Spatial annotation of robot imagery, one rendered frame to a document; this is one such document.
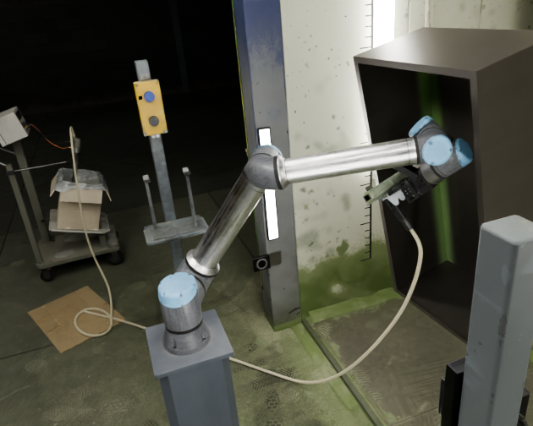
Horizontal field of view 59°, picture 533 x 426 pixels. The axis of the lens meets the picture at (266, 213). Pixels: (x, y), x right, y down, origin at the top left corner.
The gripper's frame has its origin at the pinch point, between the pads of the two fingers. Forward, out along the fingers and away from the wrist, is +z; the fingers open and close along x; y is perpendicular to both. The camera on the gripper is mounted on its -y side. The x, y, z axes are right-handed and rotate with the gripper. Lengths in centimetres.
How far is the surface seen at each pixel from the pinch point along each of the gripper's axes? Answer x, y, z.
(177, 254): -18, -38, 127
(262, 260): 9, -7, 99
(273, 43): 25, -89, 19
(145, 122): -24, -95, 73
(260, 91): 17, -75, 37
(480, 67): -12, -16, -60
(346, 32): 59, -77, 4
